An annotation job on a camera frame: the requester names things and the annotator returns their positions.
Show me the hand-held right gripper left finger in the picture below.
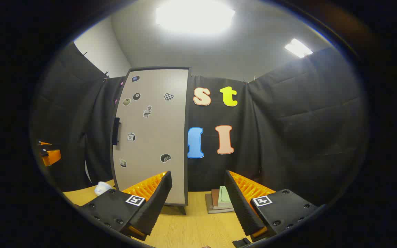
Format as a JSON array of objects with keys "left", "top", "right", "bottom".
[{"left": 80, "top": 171, "right": 172, "bottom": 241}]

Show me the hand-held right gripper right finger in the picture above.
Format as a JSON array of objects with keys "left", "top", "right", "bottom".
[{"left": 224, "top": 170, "right": 319, "bottom": 243}]

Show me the beige cabinet door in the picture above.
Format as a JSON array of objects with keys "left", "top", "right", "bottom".
[{"left": 112, "top": 69, "right": 189, "bottom": 205}]

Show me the black cabinet door handle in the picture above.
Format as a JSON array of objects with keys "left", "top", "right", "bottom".
[{"left": 112, "top": 117, "right": 121, "bottom": 146}]

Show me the grey cabinet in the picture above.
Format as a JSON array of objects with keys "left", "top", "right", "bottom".
[{"left": 110, "top": 66, "right": 191, "bottom": 216}]

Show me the brown book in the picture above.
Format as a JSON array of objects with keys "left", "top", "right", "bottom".
[{"left": 211, "top": 189, "right": 235, "bottom": 211}]

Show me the white plush toy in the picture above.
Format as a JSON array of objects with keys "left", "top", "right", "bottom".
[{"left": 94, "top": 182, "right": 113, "bottom": 196}]

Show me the black backdrop cloth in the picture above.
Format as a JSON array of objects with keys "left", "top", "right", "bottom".
[{"left": 30, "top": 41, "right": 369, "bottom": 207}]

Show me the small ceiling light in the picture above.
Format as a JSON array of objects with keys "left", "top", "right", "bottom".
[{"left": 285, "top": 38, "right": 313, "bottom": 58}]

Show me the large ceiling light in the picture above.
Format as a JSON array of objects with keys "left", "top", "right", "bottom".
[{"left": 155, "top": 0, "right": 236, "bottom": 35}]

